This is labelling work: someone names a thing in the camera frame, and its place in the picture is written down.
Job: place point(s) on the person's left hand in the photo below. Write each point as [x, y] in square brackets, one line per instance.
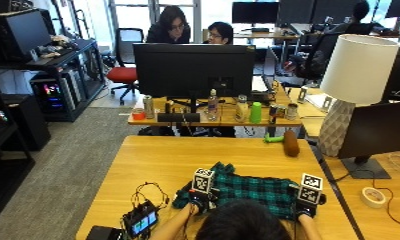
[199, 200]

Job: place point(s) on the person's right hand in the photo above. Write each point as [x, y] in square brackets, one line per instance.
[307, 206]

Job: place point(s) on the green plaid cloth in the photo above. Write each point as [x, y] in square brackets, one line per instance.
[253, 191]

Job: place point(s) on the white marker cube right glove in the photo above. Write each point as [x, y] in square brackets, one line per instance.
[311, 188]

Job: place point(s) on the white marker cube glove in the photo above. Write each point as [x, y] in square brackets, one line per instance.
[311, 188]
[203, 180]

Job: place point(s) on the white marker cube left glove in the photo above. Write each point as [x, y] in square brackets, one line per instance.
[203, 180]

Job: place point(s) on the brown cylindrical roll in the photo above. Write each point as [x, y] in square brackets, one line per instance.
[291, 144]

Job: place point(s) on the black device with lit screen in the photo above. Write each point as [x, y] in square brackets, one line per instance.
[142, 220]

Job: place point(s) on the white tape roll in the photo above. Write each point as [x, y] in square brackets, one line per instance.
[373, 197]

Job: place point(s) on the green toy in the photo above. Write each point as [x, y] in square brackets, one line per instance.
[273, 139]

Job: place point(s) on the wooden desk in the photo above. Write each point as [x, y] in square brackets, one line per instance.
[222, 116]

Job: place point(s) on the black speaker bar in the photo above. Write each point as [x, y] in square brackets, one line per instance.
[178, 117]

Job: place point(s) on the dark drink can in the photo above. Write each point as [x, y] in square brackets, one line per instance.
[273, 115]

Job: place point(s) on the glass jar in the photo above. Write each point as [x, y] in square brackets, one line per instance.
[292, 112]

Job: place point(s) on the green plastic cup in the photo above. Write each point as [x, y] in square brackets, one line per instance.
[256, 114]

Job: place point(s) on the black box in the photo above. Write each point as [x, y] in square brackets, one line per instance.
[103, 233]

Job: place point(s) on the clear water bottle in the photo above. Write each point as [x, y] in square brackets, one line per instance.
[212, 106]

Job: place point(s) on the black monitor on square stand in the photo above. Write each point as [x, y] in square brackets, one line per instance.
[380, 130]

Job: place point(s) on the orange cup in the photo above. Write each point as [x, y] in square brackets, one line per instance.
[139, 115]

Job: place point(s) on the open laptop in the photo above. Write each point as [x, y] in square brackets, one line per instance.
[267, 83]

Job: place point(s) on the large black monitor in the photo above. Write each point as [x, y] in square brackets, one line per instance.
[191, 70]

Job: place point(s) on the white table lamp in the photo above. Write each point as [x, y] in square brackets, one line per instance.
[357, 70]

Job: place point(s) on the red office chair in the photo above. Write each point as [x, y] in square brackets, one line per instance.
[123, 74]

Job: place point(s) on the black office chair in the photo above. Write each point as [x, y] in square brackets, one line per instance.
[320, 56]

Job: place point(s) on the computer tower with coloured lights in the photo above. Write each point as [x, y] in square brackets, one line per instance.
[54, 93]

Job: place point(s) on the black cabinet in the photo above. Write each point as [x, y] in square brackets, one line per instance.
[24, 120]

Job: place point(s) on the black shelf desk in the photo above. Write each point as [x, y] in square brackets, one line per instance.
[75, 56]

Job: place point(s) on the black background monitor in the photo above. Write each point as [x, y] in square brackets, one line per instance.
[255, 12]

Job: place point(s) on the black monitor on shelf desk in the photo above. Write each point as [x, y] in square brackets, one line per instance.
[20, 35]

